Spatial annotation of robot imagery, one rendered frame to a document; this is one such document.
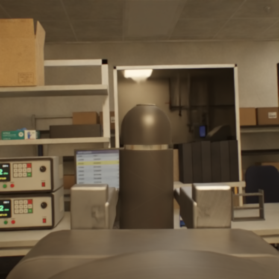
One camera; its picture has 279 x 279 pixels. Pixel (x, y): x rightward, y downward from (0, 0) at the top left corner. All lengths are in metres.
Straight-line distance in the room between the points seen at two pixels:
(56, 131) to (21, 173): 0.40
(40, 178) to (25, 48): 0.84
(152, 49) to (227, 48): 1.04
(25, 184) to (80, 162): 0.34
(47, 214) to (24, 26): 1.17
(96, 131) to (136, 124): 2.21
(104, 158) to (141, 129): 2.04
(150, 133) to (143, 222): 0.04
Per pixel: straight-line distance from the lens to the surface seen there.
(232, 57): 5.20
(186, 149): 2.43
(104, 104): 2.59
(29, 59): 2.41
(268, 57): 5.38
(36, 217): 2.18
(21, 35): 2.46
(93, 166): 2.19
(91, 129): 2.37
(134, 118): 0.16
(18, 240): 2.00
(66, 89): 2.35
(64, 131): 2.39
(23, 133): 2.45
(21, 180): 2.17
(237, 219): 2.24
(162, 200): 0.16
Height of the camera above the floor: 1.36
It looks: 1 degrees up
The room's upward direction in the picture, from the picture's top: 2 degrees counter-clockwise
